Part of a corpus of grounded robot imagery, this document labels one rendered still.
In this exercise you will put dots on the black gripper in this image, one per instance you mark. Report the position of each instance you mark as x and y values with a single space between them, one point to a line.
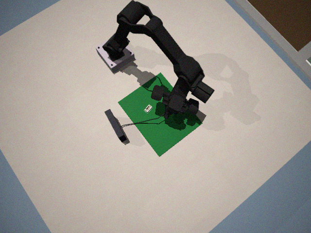
158 93

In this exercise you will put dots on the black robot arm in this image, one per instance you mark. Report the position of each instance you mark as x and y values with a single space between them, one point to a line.
188 70

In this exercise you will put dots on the green circuit board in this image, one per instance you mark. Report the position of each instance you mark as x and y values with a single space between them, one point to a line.
161 133

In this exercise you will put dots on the black cable with plug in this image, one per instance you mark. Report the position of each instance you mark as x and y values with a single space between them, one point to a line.
166 115

